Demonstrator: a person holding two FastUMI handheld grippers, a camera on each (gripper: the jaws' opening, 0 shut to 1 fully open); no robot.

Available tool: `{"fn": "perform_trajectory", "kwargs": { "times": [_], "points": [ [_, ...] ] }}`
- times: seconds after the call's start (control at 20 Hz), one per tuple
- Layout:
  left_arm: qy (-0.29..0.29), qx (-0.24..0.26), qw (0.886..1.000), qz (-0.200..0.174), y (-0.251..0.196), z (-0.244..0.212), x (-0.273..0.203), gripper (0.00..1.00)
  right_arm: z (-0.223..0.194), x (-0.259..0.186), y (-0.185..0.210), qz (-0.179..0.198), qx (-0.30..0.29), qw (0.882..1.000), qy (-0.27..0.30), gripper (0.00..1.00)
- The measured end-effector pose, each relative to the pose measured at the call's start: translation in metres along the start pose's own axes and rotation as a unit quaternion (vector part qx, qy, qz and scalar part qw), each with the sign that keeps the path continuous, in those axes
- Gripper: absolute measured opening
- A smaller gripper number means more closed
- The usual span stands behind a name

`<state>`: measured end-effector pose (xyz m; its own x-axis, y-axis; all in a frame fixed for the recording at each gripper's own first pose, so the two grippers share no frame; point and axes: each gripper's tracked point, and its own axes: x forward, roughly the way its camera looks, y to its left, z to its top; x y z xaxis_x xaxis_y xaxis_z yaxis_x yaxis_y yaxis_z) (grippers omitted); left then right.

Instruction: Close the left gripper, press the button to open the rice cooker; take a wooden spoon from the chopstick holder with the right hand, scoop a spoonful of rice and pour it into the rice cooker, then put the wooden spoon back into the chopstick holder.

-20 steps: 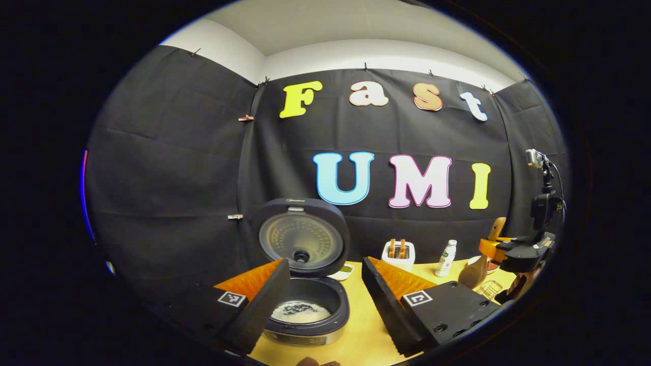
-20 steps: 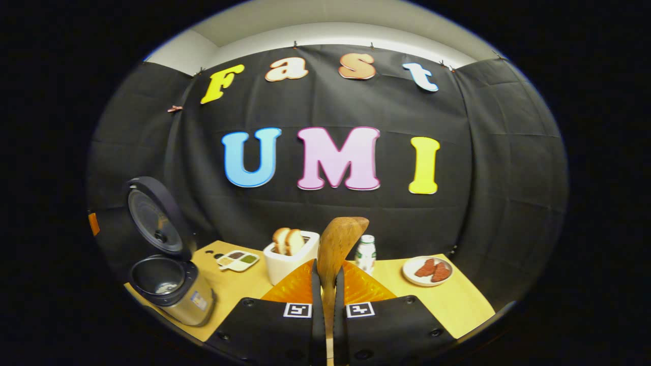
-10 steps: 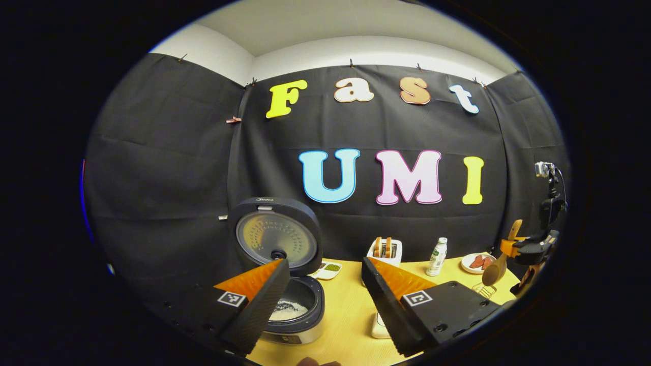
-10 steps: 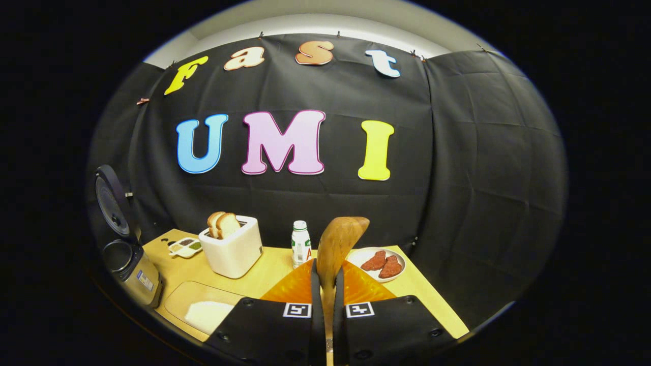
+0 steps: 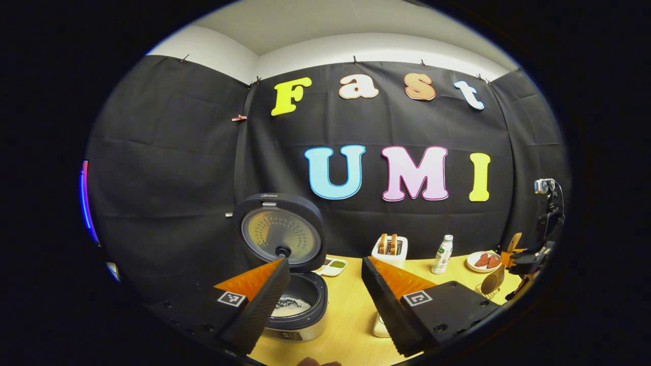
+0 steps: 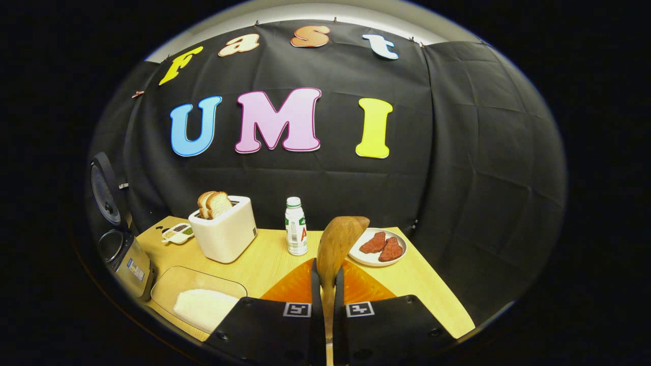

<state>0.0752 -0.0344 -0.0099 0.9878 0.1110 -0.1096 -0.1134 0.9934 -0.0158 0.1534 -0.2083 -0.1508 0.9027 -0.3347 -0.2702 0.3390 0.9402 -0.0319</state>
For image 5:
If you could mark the white panel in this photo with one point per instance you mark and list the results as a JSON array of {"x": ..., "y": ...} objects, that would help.
[{"x": 113, "y": 272}]

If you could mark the white milk bottle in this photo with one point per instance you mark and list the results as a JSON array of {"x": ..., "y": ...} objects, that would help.
[{"x": 441, "y": 259}]

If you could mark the white round plate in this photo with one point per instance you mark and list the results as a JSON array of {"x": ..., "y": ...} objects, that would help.
[{"x": 472, "y": 264}]

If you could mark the white toaster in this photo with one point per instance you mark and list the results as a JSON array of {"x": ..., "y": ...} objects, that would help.
[{"x": 389, "y": 260}]

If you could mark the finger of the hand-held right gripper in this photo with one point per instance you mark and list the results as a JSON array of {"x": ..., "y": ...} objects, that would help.
[
  {"x": 529, "y": 268},
  {"x": 529, "y": 255}
]

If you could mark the lit monitor screen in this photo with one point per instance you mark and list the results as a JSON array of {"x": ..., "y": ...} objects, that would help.
[{"x": 84, "y": 198}]

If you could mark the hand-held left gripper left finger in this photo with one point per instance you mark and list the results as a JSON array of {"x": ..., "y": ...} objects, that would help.
[{"x": 262, "y": 310}]

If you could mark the black backdrop cloth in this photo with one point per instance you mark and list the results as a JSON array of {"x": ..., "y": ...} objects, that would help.
[{"x": 178, "y": 152}]

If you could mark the white divided condiment tray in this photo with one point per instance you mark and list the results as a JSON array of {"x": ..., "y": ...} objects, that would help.
[{"x": 333, "y": 267}]

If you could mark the dark steel rice cooker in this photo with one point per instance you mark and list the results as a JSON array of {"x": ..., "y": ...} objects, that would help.
[{"x": 279, "y": 234}]

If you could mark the toast bread slice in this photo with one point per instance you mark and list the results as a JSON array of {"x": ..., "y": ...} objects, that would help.
[
  {"x": 383, "y": 244},
  {"x": 393, "y": 244}
]

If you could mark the red sausage slice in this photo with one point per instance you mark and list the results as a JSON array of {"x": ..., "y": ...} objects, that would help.
[
  {"x": 481, "y": 260},
  {"x": 493, "y": 262}
]

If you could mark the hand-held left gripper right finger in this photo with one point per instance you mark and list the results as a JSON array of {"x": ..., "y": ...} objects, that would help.
[{"x": 386, "y": 310}]

